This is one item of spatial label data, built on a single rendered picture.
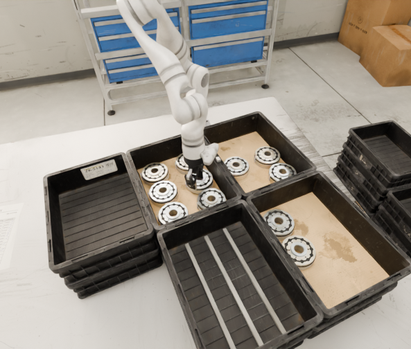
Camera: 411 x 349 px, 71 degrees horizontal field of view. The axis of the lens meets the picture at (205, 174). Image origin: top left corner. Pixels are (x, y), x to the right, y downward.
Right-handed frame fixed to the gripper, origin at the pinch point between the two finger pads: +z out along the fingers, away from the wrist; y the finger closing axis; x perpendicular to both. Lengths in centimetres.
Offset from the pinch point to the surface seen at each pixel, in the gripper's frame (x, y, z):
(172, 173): -12.8, -4.1, 5.0
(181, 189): -5.6, 2.3, 4.9
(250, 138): 11.1, -35.4, 5.5
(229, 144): 3.6, -28.4, 5.4
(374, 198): 78, -60, 51
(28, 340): -31, 63, 17
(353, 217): 53, 0, -1
